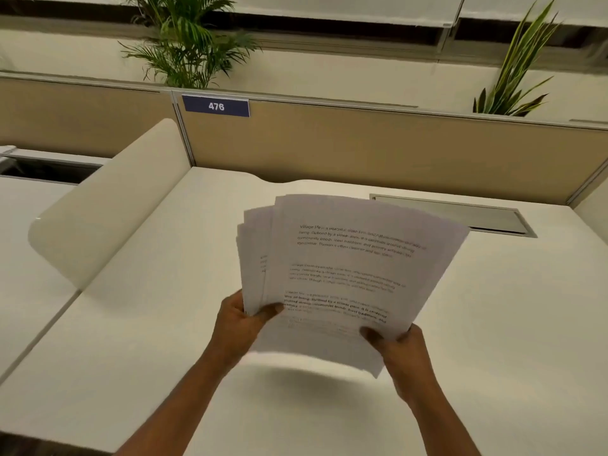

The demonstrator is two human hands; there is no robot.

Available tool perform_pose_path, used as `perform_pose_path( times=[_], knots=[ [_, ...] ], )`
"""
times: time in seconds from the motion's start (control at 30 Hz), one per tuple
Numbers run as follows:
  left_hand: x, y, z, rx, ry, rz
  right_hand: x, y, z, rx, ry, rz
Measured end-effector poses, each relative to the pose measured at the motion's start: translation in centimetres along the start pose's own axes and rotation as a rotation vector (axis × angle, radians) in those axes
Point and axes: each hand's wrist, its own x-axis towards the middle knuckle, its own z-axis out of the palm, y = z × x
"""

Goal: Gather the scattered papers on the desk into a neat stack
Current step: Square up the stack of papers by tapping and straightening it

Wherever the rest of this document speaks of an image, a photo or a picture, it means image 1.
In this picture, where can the stack of printed white papers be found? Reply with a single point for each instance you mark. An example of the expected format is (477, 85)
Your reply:
(342, 275)

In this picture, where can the person's right forearm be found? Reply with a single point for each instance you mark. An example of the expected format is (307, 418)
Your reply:
(451, 420)

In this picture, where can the person's right thumb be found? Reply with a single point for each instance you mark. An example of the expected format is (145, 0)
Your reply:
(375, 338)

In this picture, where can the person's left thumb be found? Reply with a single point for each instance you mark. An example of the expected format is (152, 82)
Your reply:
(269, 312)

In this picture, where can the cream curved desk divider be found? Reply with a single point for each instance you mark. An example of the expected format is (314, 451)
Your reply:
(111, 204)

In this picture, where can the person's left forearm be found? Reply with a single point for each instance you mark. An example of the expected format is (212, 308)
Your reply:
(178, 403)

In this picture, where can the green palm plant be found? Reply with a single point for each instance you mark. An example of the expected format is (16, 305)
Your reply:
(187, 40)

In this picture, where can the green snake plant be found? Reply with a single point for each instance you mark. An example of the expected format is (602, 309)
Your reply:
(517, 71)

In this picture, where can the person's left hand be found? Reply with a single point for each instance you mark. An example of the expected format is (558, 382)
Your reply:
(236, 327)

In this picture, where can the white roller window blind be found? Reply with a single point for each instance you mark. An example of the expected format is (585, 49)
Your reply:
(534, 9)
(342, 8)

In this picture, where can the beige partition panel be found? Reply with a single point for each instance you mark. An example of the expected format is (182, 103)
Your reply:
(389, 147)
(80, 116)

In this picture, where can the person's right hand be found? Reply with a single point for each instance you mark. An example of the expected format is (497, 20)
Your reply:
(403, 356)

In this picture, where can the blue number sign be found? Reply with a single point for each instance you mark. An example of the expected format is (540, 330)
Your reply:
(216, 106)

